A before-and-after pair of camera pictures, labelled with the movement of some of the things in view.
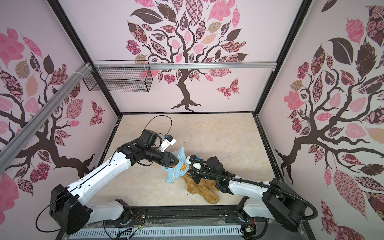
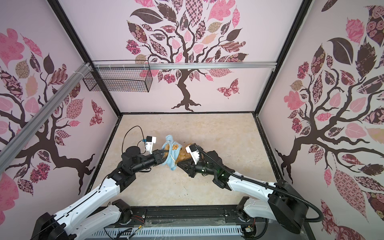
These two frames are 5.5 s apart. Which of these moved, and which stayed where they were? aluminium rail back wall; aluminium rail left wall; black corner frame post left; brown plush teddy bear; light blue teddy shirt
Moved: brown plush teddy bear; light blue teddy shirt
Stayed: aluminium rail left wall; aluminium rail back wall; black corner frame post left
